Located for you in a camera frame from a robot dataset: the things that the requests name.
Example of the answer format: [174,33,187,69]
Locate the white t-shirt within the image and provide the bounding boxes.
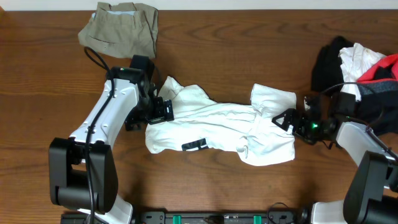
[146,77,297,166]

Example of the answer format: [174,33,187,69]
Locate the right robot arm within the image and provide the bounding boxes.
[272,108,397,224]

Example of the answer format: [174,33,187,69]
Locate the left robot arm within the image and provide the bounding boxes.
[49,67,174,223]

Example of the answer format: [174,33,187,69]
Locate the black red garment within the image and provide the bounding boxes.
[356,54,397,136]

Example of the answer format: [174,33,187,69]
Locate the white patterned garment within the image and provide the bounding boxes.
[338,43,386,82]

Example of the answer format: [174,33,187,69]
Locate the folded khaki shorts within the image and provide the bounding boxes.
[78,2,159,58]

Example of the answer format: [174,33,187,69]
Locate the left black cable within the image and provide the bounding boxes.
[83,46,116,224]

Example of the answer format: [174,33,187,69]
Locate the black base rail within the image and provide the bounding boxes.
[60,210,299,224]

